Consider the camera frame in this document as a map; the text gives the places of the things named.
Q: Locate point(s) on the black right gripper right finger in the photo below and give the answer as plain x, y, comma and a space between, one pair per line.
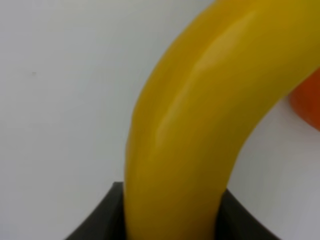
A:
234, 222

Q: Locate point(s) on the yellow banana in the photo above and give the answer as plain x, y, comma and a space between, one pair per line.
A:
203, 99

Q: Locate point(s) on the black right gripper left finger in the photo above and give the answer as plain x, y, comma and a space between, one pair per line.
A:
107, 221

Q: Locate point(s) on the orange tangerine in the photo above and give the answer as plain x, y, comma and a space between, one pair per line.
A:
305, 100

